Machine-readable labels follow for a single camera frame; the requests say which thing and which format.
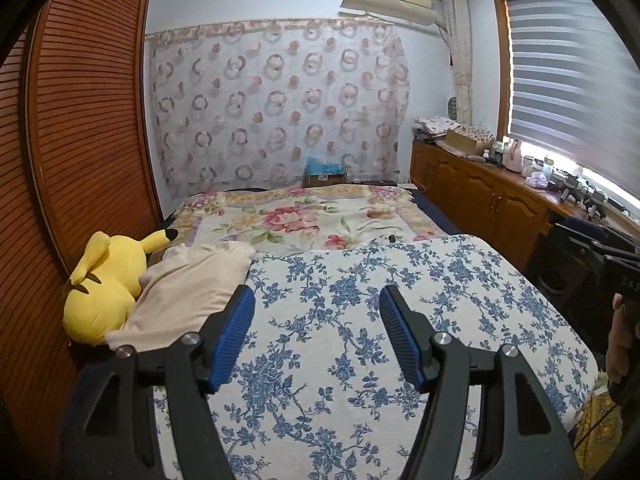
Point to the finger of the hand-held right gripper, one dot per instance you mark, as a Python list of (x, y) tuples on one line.
[(585, 245)]

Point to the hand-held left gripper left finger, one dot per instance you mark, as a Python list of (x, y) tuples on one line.
[(232, 335)]

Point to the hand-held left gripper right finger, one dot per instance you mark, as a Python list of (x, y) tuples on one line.
[(400, 340)]

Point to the beige printed t-shirt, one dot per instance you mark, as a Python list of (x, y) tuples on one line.
[(185, 280)]

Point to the person's right hand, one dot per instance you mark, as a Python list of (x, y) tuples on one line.
[(622, 345)]

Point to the blue floral quilt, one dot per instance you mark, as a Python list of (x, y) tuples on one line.
[(325, 360)]

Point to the pale purple bag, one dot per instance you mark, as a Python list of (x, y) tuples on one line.
[(537, 180)]

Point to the pink thermos jug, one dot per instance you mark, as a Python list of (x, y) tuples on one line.
[(512, 157)]

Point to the long wooden cabinet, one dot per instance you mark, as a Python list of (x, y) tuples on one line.
[(480, 195)]

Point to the dark blue bed sheet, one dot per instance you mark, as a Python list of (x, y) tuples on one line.
[(435, 212)]

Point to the pink floral blanket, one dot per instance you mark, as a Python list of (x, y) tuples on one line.
[(300, 217)]

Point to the yellow plush toy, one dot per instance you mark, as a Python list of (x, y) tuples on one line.
[(100, 290)]

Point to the yellow patterned cloth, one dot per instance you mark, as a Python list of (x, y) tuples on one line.
[(597, 425)]

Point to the open cardboard box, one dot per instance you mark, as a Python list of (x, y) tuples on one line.
[(465, 141)]

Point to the grey striped window blind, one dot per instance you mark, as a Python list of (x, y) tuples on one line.
[(565, 75)]

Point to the small brown cardboard box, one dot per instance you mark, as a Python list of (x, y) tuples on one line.
[(325, 180)]

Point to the folded patterned cloth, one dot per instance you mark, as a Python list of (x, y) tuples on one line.
[(437, 126)]

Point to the dark hand fan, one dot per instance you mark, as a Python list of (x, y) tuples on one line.
[(452, 108)]

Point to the cream tied window curtain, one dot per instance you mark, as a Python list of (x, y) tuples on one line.
[(460, 55)]

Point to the sheer curtain with pink circles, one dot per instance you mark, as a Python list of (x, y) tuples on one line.
[(280, 105)]

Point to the brown slatted wooden wardrobe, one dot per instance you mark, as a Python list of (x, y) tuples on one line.
[(85, 110)]

